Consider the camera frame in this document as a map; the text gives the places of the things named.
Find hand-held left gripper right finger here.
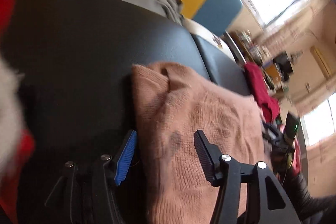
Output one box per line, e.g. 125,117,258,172
194,130,301,224

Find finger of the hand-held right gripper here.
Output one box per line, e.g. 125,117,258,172
261,120,279,133
262,132,281,148

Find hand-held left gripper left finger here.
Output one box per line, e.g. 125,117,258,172
45,130,138,224

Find pink knit sweater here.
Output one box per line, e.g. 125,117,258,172
131,61,272,224

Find person's right forearm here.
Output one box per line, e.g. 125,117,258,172
287,173,336,224

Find small window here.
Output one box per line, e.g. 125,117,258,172
301,98,336,147

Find dark red garment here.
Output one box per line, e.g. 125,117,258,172
243,62,280,122

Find wooden chair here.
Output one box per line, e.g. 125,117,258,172
264,64,280,80

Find black monitor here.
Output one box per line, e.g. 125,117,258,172
273,52,293,75

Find wooden side table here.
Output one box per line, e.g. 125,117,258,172
231,30,265,64

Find pink patterned curtain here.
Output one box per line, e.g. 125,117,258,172
259,0,322,51

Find white printed cushion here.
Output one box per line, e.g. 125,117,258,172
184,18,237,56

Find red white knitted garment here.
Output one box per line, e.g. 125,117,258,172
0,0,36,224

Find wall air conditioner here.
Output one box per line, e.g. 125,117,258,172
310,46,331,77

